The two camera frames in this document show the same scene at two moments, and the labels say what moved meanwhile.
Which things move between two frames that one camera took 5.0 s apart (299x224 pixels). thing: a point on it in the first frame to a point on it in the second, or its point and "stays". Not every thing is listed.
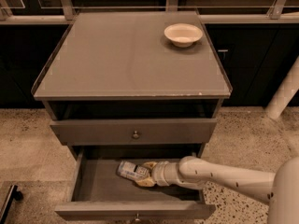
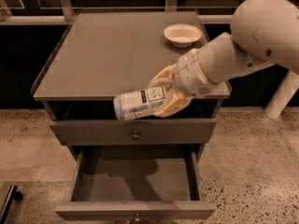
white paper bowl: [182, 35] stays
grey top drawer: [134, 132] stays
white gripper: [158, 173] to [189, 75]
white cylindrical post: [285, 93] stays
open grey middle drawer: [99, 192] stays
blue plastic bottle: [132, 170] to [138, 104]
